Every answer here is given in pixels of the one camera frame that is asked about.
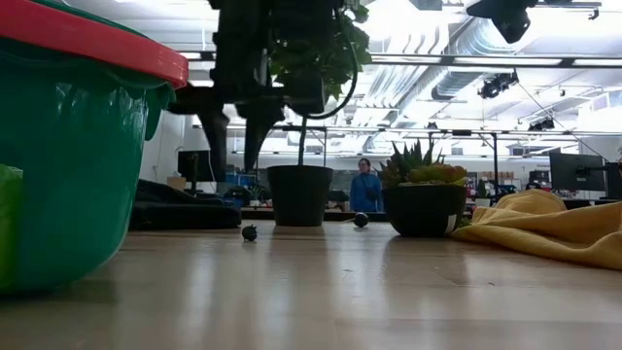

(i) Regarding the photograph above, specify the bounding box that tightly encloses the person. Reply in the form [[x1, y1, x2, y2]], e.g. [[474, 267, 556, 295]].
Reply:
[[348, 157, 385, 214]]

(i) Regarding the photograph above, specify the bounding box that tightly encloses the yellow cloth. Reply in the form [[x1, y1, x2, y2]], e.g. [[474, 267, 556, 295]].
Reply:
[[451, 188, 622, 271]]

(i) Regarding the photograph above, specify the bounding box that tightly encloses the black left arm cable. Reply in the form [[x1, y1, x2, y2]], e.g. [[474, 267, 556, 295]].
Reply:
[[305, 7, 361, 121]]

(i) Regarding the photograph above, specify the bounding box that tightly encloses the teal plastic slotted basket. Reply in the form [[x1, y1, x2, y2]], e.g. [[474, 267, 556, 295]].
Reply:
[[0, 0, 177, 294]]

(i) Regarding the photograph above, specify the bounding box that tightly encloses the small glossy black ball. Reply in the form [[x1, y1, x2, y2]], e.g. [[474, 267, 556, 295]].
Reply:
[[344, 211, 370, 229]]

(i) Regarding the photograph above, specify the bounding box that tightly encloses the black cloth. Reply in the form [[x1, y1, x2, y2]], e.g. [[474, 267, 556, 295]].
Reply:
[[126, 178, 243, 231]]

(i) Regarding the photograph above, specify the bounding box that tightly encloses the small black ceiling fixture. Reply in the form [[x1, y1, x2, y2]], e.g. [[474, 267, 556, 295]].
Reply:
[[528, 116, 556, 132]]

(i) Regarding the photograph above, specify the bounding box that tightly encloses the black bowl planter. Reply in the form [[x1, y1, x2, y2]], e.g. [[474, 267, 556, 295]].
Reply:
[[381, 184, 467, 238]]

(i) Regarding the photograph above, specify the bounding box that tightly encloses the green spiky succulent plant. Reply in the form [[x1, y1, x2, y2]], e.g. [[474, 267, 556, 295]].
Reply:
[[378, 139, 468, 189]]

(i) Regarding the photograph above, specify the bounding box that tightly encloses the black overhead light bar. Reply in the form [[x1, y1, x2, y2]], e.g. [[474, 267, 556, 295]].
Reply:
[[177, 51, 622, 69]]

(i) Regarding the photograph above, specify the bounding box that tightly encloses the black round tree pot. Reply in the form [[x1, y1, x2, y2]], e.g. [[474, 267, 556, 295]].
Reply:
[[266, 164, 335, 228]]

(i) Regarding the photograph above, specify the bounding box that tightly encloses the black computer monitor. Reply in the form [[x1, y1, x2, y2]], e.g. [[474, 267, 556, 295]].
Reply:
[[549, 152, 606, 192], [177, 149, 228, 193], [605, 161, 622, 199]]

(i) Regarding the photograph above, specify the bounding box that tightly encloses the artificial green leafy tree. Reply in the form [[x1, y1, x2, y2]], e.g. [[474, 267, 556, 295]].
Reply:
[[267, 0, 373, 167]]

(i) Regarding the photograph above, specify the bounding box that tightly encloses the black ceiling-mounted camera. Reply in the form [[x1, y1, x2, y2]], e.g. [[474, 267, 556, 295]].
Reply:
[[477, 70, 520, 101]]

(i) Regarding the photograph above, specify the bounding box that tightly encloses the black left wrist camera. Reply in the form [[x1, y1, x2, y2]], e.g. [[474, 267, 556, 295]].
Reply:
[[284, 71, 327, 117]]

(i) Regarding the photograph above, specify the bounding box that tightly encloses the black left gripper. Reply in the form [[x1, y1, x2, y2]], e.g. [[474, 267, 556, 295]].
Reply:
[[167, 46, 288, 184]]

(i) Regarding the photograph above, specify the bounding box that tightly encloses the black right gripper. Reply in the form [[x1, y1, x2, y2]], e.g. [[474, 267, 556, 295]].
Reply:
[[465, 0, 539, 45]]

